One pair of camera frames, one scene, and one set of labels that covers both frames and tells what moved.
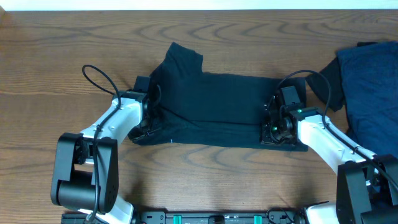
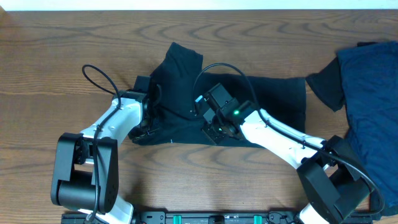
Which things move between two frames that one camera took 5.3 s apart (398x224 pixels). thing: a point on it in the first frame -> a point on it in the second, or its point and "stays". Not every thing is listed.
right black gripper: (265, 137) -> (208, 129)
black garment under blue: (319, 84) stays
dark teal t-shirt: (203, 109) stays
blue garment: (369, 74) stays
